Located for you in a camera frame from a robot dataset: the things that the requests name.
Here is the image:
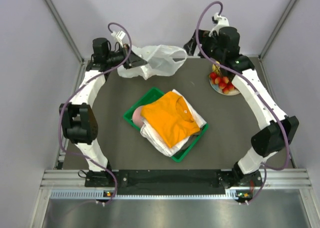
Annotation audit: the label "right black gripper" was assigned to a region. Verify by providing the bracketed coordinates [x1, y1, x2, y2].
[183, 30, 225, 63]

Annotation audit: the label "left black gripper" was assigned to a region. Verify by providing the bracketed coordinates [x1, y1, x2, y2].
[105, 43, 148, 70]

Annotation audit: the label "white printed plastic bag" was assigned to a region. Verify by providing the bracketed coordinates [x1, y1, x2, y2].
[117, 45, 188, 80]

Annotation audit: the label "red cherry bunch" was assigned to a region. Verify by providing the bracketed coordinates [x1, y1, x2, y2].
[208, 72, 231, 91]

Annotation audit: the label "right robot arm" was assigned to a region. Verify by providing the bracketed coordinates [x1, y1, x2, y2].
[183, 26, 299, 188]

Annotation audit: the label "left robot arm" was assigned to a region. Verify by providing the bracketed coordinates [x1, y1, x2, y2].
[59, 37, 147, 187]

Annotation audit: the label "yellow pear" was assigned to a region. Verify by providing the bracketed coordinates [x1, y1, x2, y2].
[212, 61, 221, 76]

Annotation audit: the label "green plastic tray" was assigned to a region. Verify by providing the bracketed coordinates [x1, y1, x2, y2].
[123, 87, 209, 163]

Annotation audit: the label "round pastel plate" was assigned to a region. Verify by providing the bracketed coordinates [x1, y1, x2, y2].
[209, 78, 240, 96]

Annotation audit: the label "pink garment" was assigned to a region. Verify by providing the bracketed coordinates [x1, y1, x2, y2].
[132, 106, 144, 129]

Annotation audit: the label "orange t-shirt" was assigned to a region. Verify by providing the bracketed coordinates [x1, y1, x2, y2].
[140, 91, 200, 149]

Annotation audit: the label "white folded clothes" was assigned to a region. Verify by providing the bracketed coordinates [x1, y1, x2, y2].
[140, 89, 207, 157]

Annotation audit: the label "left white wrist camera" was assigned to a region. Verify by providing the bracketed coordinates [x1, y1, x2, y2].
[111, 30, 126, 47]

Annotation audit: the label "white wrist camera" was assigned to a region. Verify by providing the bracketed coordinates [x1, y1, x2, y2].
[208, 12, 230, 37]
[111, 30, 126, 47]

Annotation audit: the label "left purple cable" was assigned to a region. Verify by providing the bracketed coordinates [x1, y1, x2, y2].
[57, 22, 133, 206]

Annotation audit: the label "purple cable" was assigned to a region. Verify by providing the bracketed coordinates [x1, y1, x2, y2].
[57, 22, 133, 206]
[195, 1, 291, 206]

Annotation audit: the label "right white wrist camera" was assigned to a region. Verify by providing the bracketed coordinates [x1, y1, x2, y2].
[208, 12, 230, 37]

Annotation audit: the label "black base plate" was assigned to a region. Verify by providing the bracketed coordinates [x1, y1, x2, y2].
[78, 169, 262, 196]

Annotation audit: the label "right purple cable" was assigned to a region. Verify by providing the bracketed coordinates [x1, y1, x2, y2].
[195, 1, 291, 206]

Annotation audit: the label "aluminium frame rail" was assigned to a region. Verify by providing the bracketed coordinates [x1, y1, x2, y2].
[40, 168, 312, 202]

